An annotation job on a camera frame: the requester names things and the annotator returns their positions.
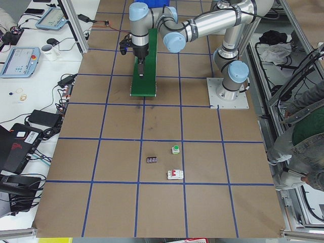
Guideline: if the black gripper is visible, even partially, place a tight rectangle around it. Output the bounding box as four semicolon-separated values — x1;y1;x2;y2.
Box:
133;44;148;76

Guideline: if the dark brown capacitor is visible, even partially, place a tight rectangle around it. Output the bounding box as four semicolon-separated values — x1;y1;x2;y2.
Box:
146;156;157;164

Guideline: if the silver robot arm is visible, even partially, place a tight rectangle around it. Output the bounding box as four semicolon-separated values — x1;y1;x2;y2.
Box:
129;1;273;77

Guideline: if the green conveyor belt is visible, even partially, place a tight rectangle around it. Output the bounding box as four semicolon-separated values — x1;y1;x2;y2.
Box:
130;28;158;97

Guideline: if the blue plastic bin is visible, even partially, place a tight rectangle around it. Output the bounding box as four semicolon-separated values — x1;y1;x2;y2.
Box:
134;0;170;8

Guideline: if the black power adapter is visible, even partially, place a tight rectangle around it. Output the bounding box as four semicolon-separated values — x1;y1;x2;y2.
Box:
77;14;92;23

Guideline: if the black computer mouse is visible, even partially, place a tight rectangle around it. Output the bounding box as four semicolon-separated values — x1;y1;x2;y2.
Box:
47;38;59;46

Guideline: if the white mug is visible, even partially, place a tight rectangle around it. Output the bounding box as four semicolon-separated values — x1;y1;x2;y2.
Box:
41;44;60;61

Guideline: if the green push button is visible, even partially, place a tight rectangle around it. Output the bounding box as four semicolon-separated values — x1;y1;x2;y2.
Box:
172;145;180;154

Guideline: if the blue teach pendant far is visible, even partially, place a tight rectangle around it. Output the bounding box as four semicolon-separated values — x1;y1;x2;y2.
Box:
35;7;67;30

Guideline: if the blue teach pendant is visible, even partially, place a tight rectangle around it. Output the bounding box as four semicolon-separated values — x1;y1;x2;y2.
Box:
35;7;67;30
1;47;41;78

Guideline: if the large black power brick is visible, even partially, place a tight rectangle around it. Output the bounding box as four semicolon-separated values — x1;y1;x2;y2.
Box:
28;109;62;127

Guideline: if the white red circuit breaker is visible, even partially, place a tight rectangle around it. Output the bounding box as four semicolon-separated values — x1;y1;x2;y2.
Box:
167;169;184;180

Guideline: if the blue teach pendant near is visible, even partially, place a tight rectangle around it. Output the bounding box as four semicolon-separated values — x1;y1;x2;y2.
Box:
1;47;41;78

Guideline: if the black smartphone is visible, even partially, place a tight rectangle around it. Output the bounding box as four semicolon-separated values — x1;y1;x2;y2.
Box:
25;8;45;15

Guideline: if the black laptop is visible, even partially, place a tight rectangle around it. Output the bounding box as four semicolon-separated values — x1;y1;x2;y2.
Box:
1;123;43;174

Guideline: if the person in grey jacket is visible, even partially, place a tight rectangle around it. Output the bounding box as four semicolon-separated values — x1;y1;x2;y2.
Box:
266;82;323;191

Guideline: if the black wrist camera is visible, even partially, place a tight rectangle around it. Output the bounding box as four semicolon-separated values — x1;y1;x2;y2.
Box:
119;34;132;55

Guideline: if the red black wire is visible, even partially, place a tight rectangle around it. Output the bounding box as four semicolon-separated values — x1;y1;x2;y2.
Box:
91;23;132;33

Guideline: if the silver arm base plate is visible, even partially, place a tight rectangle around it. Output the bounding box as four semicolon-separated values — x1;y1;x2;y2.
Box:
207;77;249;109

